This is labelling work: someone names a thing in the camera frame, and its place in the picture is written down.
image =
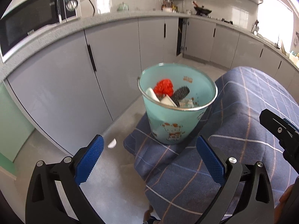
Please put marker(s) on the black wok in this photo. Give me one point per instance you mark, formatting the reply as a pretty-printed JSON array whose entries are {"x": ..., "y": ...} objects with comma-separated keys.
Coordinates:
[{"x": 203, "y": 10}]

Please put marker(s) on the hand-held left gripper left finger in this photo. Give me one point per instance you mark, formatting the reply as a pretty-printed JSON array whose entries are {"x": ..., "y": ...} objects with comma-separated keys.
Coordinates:
[{"x": 90, "y": 158}]

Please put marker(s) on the knife holder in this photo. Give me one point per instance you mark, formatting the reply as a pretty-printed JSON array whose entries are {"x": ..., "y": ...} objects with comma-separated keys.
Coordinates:
[{"x": 255, "y": 29}]

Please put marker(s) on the blue plaid tablecloth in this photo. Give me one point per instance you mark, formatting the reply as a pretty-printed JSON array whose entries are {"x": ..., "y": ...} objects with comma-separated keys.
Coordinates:
[{"x": 233, "y": 112}]

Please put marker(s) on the clear printed plastic bag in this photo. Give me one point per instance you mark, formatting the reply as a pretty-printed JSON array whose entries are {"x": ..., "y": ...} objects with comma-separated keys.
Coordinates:
[{"x": 186, "y": 103}]

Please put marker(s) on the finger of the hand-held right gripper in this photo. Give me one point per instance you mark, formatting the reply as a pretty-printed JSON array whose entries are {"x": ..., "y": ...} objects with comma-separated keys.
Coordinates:
[{"x": 271, "y": 121}]

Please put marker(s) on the gas stove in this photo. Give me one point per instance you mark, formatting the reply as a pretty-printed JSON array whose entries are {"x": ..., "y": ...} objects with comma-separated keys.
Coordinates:
[{"x": 224, "y": 19}]

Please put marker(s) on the white and blue paper cup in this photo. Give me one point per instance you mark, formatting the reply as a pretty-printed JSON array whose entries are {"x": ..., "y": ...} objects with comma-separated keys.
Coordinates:
[{"x": 168, "y": 101}]

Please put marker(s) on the wall hung decoration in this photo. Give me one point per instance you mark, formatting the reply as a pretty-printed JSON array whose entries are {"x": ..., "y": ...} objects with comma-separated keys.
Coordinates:
[{"x": 297, "y": 38}]

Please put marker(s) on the grey kitchen base cabinets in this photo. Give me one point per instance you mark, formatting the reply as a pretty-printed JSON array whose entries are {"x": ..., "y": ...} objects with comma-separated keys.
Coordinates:
[{"x": 58, "y": 81}]

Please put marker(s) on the teal cartoon print bucket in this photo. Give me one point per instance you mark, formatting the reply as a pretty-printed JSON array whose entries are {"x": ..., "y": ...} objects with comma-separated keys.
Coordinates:
[{"x": 172, "y": 126}]

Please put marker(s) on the silver microwave oven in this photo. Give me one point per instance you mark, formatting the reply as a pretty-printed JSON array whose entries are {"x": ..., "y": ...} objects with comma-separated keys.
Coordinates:
[{"x": 25, "y": 25}]

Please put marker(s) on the pale green panel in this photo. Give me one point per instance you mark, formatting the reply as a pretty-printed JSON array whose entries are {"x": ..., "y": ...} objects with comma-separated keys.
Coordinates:
[{"x": 14, "y": 121}]

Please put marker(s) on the person's right hand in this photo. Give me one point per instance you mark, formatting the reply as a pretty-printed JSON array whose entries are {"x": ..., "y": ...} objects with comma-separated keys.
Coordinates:
[{"x": 286, "y": 194}]

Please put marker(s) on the bright window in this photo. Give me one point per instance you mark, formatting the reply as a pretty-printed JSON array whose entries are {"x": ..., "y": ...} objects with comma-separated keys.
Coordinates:
[{"x": 273, "y": 18}]

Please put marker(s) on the white bowl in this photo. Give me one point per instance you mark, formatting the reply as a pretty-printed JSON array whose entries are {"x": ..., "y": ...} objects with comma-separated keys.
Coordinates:
[{"x": 167, "y": 9}]

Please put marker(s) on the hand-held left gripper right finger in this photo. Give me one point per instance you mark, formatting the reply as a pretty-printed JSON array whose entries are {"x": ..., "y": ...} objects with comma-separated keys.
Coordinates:
[{"x": 210, "y": 159}]

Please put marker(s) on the red mesh net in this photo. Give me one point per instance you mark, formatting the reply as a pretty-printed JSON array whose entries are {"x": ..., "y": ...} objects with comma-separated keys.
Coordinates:
[{"x": 163, "y": 86}]

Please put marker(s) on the white plastic tub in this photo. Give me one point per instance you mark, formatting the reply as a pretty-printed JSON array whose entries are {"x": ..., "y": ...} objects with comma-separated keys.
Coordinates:
[{"x": 293, "y": 56}]

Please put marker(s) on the steel faucet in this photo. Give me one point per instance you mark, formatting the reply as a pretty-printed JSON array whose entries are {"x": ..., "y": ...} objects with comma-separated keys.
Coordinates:
[{"x": 278, "y": 42}]

